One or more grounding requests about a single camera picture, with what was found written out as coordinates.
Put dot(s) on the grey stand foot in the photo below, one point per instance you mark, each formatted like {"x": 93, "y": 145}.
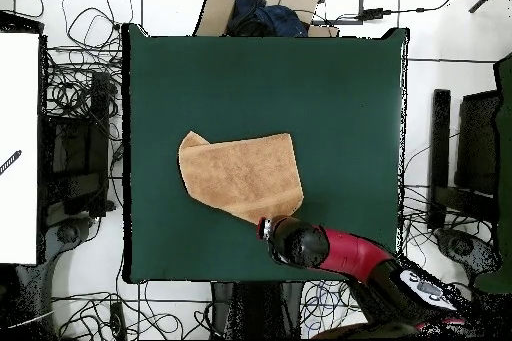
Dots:
{"x": 464, "y": 246}
{"x": 68, "y": 234}

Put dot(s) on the brown cardboard box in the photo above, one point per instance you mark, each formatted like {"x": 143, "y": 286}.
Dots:
{"x": 216, "y": 13}

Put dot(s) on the black striped rod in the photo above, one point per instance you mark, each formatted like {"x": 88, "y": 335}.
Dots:
{"x": 10, "y": 162}

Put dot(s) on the black power adapter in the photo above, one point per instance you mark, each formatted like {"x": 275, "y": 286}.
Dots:
{"x": 372, "y": 14}

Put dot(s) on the dark green table cloth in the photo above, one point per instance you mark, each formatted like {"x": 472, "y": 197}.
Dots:
{"x": 180, "y": 77}

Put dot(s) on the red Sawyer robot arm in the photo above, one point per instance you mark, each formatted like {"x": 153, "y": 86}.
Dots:
{"x": 352, "y": 253}

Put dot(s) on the white flat panel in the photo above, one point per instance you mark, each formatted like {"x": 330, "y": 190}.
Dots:
{"x": 20, "y": 117}

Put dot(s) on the tan terry towel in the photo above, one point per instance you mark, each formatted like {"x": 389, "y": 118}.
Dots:
{"x": 240, "y": 173}

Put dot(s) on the dark blue jeans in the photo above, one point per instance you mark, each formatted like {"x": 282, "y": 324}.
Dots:
{"x": 276, "y": 21}

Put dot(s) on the black stand frame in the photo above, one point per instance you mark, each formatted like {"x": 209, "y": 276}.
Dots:
{"x": 440, "y": 137}
{"x": 80, "y": 149}

